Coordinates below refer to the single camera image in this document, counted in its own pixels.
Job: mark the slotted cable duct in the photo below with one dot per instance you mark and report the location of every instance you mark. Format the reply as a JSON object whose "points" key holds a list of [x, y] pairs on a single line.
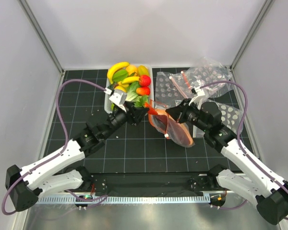
{"points": [[69, 199]]}

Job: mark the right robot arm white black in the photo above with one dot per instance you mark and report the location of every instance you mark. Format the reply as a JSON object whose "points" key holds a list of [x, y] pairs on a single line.
{"points": [[266, 190]]}

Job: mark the left aluminium frame post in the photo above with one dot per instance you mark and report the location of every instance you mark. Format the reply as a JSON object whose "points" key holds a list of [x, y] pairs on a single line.
{"points": [[41, 35]]}

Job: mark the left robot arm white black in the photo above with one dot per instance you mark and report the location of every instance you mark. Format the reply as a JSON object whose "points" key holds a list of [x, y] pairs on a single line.
{"points": [[26, 185]]}

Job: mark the orange carrot toy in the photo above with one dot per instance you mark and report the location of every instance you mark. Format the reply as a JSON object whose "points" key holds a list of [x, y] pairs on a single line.
{"points": [[142, 102]]}

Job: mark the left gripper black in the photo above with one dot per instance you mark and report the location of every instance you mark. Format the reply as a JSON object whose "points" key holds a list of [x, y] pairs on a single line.
{"points": [[138, 113]]}

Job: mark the white plastic food bin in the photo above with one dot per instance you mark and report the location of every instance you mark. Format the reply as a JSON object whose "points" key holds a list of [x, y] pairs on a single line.
{"points": [[107, 104]]}

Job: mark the polka dot bag back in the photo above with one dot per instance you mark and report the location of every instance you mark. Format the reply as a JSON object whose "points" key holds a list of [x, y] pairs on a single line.
{"points": [[208, 71]]}

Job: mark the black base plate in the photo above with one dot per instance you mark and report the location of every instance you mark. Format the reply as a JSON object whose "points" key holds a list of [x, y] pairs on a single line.
{"points": [[153, 184]]}

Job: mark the polka dot bag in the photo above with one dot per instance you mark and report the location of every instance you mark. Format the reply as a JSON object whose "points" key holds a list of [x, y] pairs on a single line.
{"points": [[208, 71], [231, 118]]}

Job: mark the small yellow banana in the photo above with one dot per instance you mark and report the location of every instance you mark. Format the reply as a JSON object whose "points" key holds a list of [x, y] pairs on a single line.
{"points": [[130, 80]]}

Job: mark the polka dot bag right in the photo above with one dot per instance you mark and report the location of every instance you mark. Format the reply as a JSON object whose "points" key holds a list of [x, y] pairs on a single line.
{"points": [[231, 118]]}

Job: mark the red strawberry upper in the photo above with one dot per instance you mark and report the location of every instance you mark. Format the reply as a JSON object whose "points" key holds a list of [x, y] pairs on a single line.
{"points": [[144, 81]]}

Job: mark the zip bag red zipper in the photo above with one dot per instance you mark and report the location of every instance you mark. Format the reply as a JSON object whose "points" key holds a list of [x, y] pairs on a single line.
{"points": [[168, 127]]}

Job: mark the red strawberry lower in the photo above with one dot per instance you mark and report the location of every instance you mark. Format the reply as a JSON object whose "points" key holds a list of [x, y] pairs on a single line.
{"points": [[143, 91]]}

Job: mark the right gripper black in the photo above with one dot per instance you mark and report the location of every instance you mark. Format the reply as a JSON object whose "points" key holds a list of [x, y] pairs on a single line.
{"points": [[179, 112]]}

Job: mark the black grid mat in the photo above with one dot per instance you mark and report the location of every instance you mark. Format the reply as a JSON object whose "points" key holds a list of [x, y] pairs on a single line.
{"points": [[131, 149]]}

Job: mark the yellow starfruit toy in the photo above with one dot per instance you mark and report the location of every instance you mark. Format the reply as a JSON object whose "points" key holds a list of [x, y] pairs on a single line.
{"points": [[142, 70]]}

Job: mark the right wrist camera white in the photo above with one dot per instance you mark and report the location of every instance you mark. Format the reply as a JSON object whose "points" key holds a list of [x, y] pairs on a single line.
{"points": [[199, 98]]}

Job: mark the red strawberry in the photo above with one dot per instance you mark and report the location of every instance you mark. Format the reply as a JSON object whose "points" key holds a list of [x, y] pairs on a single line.
{"points": [[143, 91], [144, 81]]}

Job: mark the bok choy toy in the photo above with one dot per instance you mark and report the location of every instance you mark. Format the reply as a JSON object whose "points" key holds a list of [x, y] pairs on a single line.
{"points": [[131, 91]]}

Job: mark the hot dog toy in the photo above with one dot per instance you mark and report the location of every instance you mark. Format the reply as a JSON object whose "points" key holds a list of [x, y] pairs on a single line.
{"points": [[180, 134]]}

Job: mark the orange fruit toy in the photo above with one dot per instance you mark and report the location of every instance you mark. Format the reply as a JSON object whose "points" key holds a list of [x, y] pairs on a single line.
{"points": [[132, 70]]}

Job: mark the aluminium frame post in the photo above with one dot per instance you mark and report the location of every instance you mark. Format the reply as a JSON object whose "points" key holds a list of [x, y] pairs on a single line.
{"points": [[252, 31], [41, 35]]}

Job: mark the right aluminium frame post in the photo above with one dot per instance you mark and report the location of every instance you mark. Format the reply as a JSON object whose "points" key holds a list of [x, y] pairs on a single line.
{"points": [[252, 31]]}

